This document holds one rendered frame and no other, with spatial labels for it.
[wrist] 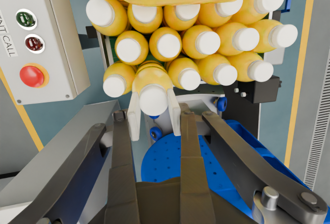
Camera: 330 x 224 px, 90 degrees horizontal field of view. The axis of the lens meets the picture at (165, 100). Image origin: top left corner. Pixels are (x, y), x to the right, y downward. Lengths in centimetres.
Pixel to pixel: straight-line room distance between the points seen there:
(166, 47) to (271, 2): 19
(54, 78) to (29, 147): 172
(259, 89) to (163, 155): 30
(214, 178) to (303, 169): 234
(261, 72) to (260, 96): 15
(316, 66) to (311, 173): 134
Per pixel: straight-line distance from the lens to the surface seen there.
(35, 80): 35
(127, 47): 30
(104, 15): 31
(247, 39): 34
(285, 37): 39
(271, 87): 52
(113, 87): 32
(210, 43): 32
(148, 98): 22
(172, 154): 43
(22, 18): 34
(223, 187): 37
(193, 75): 32
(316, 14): 196
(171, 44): 30
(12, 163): 225
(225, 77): 34
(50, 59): 34
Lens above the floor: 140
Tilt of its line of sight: 69 degrees down
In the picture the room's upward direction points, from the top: 166 degrees clockwise
